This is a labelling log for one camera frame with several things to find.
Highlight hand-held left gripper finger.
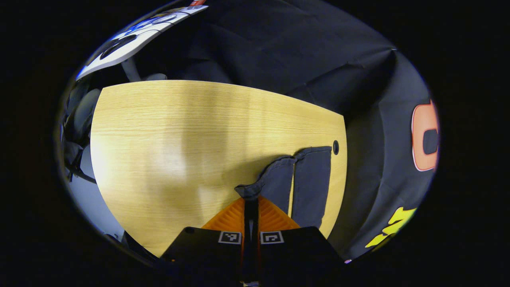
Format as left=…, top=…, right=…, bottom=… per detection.
left=159, top=197, right=252, bottom=284
left=251, top=195, right=345, bottom=284

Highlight dark grey jeans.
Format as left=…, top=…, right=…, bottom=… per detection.
left=234, top=146, right=332, bottom=230

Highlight black backdrop cloth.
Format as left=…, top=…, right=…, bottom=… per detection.
left=131, top=0, right=441, bottom=261

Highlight grey chair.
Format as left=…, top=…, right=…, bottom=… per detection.
left=64, top=80, right=102, bottom=184

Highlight white printed board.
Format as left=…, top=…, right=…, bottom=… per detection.
left=76, top=0, right=208, bottom=80

